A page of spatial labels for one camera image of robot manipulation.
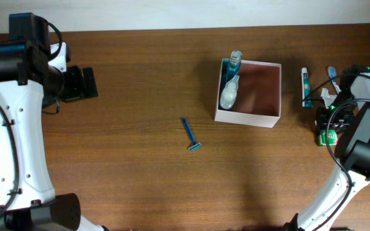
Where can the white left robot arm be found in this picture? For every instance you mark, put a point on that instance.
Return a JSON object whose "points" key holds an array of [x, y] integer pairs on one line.
{"points": [[35, 74]]}

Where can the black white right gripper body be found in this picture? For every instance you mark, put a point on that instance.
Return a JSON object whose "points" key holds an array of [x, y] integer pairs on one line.
{"points": [[337, 116]]}

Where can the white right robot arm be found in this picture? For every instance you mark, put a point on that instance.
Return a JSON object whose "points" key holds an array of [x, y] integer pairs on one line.
{"points": [[351, 172]]}

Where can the blue disposable razor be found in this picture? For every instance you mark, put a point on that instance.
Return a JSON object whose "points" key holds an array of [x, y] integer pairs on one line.
{"points": [[194, 144]]}

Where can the teal mouthwash bottle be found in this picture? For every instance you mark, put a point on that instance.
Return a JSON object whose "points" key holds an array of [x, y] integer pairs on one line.
{"points": [[230, 67]]}

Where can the green white soap box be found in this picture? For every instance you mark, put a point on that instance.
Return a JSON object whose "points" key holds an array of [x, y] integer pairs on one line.
{"points": [[327, 137]]}

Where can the blue white toothbrush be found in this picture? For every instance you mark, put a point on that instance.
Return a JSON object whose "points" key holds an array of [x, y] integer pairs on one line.
{"points": [[332, 74]]}

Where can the teal toothpaste tube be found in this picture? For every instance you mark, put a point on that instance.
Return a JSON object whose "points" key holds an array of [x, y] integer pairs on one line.
{"points": [[307, 100]]}

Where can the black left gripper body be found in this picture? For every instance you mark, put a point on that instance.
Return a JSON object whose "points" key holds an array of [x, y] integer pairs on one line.
{"points": [[73, 87]]}

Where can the clear foam soap pump bottle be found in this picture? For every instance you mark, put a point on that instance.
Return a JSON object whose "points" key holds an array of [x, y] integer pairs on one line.
{"points": [[229, 93]]}

